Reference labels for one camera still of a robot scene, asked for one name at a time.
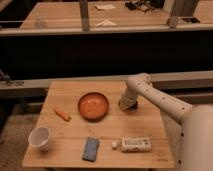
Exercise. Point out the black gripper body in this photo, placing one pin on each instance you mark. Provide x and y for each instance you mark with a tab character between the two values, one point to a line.
134	106

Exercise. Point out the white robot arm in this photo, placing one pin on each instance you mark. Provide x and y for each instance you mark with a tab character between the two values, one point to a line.
196	151

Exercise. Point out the small white eraser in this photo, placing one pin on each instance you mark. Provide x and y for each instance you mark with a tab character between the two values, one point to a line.
114	145

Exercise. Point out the white rectangular box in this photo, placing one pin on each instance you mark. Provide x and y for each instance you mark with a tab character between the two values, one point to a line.
141	144

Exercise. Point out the orange round plate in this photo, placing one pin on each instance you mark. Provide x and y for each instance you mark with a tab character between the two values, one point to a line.
93	106

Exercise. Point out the blue sponge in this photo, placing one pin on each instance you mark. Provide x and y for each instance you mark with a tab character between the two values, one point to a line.
90	149

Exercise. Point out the orange carrot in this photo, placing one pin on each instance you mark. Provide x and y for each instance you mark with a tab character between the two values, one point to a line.
61	114

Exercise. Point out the folded white paper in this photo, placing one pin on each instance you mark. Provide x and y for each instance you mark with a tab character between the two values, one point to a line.
106	22

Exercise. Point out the white cup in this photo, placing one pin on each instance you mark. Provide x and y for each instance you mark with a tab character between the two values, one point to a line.
40	138

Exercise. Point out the white paper sheet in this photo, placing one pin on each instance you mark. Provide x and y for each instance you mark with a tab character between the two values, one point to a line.
105	7

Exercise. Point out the grey right post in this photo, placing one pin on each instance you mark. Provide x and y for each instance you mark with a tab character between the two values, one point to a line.
175	13

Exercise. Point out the grey metal post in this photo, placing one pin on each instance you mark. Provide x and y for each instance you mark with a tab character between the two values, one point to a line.
84	14

